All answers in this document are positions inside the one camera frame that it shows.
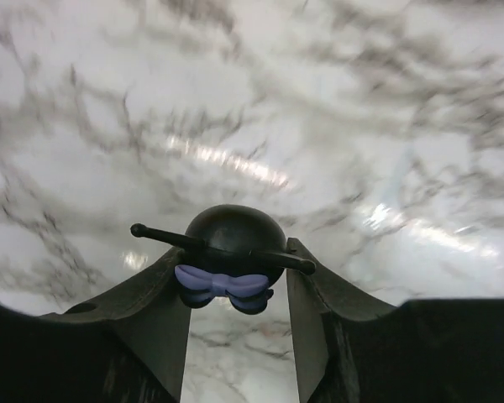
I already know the black purple-bow cat toy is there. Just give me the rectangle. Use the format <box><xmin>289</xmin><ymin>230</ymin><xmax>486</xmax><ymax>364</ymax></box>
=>
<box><xmin>130</xmin><ymin>205</ymin><xmax>316</xmax><ymax>315</ymax></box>

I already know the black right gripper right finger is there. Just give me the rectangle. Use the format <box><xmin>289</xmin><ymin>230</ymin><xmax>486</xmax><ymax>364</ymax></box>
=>
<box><xmin>286</xmin><ymin>237</ymin><xmax>504</xmax><ymax>403</ymax></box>

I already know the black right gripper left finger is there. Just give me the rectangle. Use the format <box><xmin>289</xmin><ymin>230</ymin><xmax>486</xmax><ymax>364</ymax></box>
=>
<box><xmin>0</xmin><ymin>249</ymin><xmax>191</xmax><ymax>402</ymax></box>

